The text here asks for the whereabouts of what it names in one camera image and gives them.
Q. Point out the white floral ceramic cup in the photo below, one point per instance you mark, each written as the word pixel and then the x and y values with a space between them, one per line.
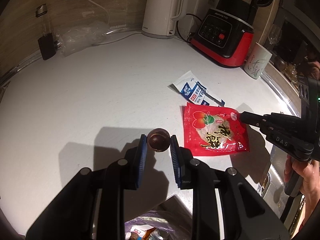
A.
pixel 257 61

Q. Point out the glass soy sauce bottle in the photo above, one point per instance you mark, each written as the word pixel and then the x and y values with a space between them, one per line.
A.
pixel 46 41

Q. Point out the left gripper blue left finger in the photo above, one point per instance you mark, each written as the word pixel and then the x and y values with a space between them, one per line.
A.
pixel 140 159

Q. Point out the red snack wrapper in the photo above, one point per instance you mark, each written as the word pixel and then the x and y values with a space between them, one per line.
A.
pixel 214 131

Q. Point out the dark brown chestnut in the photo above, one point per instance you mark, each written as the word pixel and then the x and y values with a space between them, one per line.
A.
pixel 158 140

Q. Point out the clear crumpled plastic bag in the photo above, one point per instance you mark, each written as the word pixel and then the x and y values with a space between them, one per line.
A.
pixel 80 37

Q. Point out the person's right hand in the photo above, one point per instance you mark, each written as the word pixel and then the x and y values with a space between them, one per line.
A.
pixel 310 187

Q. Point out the white blue sachet wrapper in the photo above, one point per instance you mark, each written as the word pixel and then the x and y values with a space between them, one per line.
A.
pixel 193 90

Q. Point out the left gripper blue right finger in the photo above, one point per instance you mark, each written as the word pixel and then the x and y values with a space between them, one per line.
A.
pixel 178 162

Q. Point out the red black blender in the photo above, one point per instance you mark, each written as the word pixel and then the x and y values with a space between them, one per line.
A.
pixel 226 32

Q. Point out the wine glass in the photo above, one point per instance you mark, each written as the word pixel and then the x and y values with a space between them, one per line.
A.
pixel 274 36

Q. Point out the white electric kettle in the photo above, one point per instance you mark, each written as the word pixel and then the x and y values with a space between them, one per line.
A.
pixel 161 16

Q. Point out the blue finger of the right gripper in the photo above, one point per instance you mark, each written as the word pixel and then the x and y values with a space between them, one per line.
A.
pixel 259 121

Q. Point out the purple lined trash bin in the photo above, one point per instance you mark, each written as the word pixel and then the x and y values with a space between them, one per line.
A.
pixel 169 225

